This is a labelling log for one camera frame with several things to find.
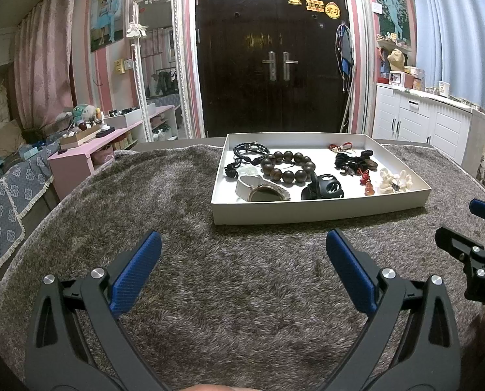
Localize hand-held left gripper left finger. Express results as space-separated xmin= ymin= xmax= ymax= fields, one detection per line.
xmin=24 ymin=230 xmax=162 ymax=391

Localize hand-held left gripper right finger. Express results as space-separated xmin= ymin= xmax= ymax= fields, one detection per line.
xmin=326 ymin=228 xmax=461 ymax=391

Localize white tray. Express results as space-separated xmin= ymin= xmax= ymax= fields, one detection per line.
xmin=210 ymin=132 xmax=432 ymax=226

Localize red tassel gourd charm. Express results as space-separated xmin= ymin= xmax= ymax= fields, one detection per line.
xmin=359 ymin=169 xmax=377 ymax=196

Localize black hair claw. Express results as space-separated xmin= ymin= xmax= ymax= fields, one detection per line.
xmin=301 ymin=173 xmax=346 ymax=201

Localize black fuzzy scrunchie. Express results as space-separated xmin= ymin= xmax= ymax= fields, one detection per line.
xmin=334 ymin=151 xmax=375 ymax=176

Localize wooden bead bracelet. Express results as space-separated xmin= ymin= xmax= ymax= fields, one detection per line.
xmin=260 ymin=151 xmax=317 ymax=185

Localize black cord bracelet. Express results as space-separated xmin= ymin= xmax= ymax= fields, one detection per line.
xmin=233 ymin=141 xmax=270 ymax=163

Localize white coral hair clip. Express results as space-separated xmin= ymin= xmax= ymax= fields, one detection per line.
xmin=378 ymin=167 xmax=413 ymax=195

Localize white cabinet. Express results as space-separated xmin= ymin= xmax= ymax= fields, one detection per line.
xmin=373 ymin=82 xmax=485 ymax=172

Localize pink shelf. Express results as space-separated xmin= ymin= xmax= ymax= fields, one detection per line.
xmin=47 ymin=105 xmax=176 ymax=190

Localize black tie with white rings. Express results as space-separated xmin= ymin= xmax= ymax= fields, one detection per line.
xmin=224 ymin=163 xmax=257 ymax=180

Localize white grey bangle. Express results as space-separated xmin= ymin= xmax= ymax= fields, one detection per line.
xmin=235 ymin=174 xmax=291 ymax=203

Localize wooden organizer box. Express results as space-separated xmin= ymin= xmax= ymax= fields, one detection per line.
xmin=59 ymin=124 xmax=102 ymax=149

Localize blue patterned sofa cover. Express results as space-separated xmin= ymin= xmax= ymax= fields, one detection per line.
xmin=0 ymin=140 xmax=62 ymax=290

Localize white storage box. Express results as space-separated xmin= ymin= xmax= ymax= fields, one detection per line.
xmin=104 ymin=104 xmax=155 ymax=129

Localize green white plush toy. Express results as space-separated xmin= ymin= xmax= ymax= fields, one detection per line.
xmin=61 ymin=103 xmax=98 ymax=125

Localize blue curtain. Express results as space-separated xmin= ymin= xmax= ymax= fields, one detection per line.
xmin=409 ymin=0 xmax=485 ymax=119

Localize beige plush head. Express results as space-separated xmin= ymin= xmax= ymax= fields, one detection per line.
xmin=386 ymin=48 xmax=406 ymax=74

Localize beige cushion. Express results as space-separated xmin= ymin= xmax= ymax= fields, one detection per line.
xmin=0 ymin=85 xmax=23 ymax=159

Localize white framed standing mirror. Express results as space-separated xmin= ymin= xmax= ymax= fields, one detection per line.
xmin=132 ymin=0 xmax=194 ymax=143

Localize dark double door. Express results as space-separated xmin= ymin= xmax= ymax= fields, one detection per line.
xmin=194 ymin=0 xmax=351 ymax=138

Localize pink curtain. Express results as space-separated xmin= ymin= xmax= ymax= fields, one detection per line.
xmin=12 ymin=0 xmax=80 ymax=131

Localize hanging cables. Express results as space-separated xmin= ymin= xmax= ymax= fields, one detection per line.
xmin=334 ymin=23 xmax=355 ymax=133

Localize wall poster teal figure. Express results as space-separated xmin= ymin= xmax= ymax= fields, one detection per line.
xmin=371 ymin=0 xmax=412 ymax=47

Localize wall poster with couple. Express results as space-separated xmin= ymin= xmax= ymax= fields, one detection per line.
xmin=90 ymin=0 xmax=126 ymax=53

